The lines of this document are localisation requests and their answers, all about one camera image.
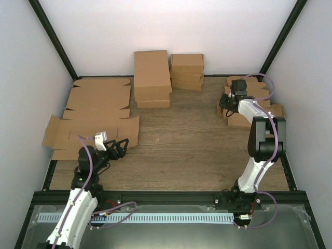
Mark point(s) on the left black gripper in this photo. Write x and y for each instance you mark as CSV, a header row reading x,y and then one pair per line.
x,y
120,150

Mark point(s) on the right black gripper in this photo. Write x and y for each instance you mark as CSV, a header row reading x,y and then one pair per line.
x,y
222,103

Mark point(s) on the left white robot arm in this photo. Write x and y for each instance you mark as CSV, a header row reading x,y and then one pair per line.
x,y
86,193

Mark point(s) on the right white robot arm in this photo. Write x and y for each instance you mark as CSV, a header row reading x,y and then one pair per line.
x,y
267,138

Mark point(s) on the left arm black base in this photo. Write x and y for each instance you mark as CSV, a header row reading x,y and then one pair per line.
x,y
107,199

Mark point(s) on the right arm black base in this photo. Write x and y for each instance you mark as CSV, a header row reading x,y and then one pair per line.
x,y
236,200

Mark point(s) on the bottom large folded box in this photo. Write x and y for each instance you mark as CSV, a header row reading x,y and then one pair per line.
x,y
153,104

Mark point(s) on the large folded box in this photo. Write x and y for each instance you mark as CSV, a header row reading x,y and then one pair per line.
x,y
153,104
151,76

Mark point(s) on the middle small folded box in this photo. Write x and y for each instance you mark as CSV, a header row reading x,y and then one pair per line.
x,y
194,77

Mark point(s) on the small folded box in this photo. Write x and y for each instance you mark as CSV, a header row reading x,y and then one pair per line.
x,y
186,85
194,77
187,63

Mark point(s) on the bottom small folded box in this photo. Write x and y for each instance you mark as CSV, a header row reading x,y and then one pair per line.
x,y
186,85

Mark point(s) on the top small folded box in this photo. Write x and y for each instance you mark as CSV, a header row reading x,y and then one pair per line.
x,y
187,63

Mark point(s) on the top large folded box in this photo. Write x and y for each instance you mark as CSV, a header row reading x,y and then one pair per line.
x,y
151,76

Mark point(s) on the small flat cardboard blank stack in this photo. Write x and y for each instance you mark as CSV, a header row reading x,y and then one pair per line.
x,y
257,90

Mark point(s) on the large flat cardboard blank stack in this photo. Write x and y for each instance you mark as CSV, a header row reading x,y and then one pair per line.
x,y
94,105

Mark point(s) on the light blue slotted cable duct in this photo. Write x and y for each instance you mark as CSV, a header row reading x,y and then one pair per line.
x,y
153,218

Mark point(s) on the right black frame post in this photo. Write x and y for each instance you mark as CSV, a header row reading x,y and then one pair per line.
x,y
287,27

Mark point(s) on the black frame post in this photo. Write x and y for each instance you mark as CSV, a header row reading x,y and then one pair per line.
x,y
43,19
287,27

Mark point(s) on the black front frame rail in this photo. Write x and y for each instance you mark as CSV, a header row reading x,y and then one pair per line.
x,y
205,197

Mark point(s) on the left black frame post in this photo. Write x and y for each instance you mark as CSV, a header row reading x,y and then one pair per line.
x,y
43,19

